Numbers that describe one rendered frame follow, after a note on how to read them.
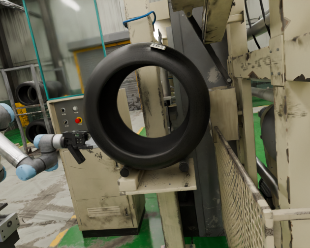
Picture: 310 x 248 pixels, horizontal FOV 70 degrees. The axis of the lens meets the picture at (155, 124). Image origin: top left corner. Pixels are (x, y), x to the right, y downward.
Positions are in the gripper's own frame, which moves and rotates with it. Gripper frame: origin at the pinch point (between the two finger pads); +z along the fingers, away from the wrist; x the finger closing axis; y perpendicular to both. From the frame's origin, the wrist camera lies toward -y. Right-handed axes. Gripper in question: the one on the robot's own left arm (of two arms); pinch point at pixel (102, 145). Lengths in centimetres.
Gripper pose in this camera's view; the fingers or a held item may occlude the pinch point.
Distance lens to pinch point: 116.5
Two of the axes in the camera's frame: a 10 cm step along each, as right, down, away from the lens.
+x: 1.2, -2.2, 9.7
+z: 9.9, -0.1, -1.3
